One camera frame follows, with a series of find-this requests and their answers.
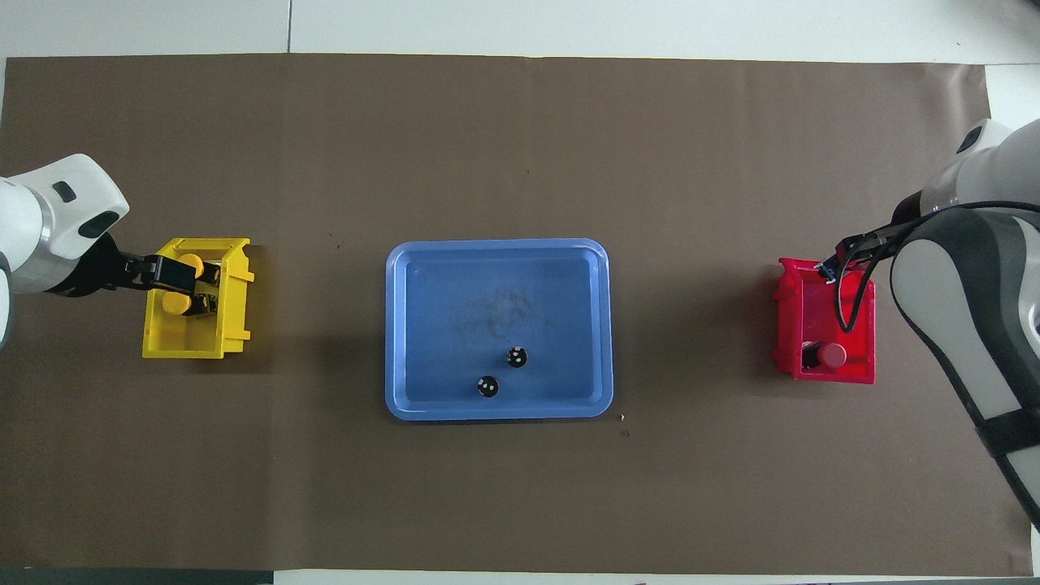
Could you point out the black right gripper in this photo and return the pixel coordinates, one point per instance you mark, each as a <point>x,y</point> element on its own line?
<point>873,242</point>

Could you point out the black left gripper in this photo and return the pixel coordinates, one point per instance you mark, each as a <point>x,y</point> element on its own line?
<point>106,272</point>

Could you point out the yellow push button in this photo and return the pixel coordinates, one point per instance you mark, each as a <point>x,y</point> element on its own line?
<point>195,262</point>
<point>173,305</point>

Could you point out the red push button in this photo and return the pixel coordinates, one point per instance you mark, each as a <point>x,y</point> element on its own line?
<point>832,355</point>

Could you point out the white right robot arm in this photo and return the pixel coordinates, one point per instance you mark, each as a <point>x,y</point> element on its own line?
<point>967,309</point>

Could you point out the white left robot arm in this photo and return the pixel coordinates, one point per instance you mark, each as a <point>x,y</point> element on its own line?
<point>49,219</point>

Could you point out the blue plastic tray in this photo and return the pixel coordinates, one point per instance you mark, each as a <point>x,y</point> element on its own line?
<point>455,325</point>

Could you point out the yellow plastic bin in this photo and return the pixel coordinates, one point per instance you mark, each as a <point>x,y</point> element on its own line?
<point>187,337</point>

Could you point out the red plastic bin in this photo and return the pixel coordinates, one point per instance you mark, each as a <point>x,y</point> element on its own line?
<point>861,357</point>

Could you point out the black cylindrical button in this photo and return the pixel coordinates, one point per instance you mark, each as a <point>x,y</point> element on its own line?
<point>487,387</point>
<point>517,357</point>

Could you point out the brown paper table mat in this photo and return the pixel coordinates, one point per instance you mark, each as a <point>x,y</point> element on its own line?
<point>520,146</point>

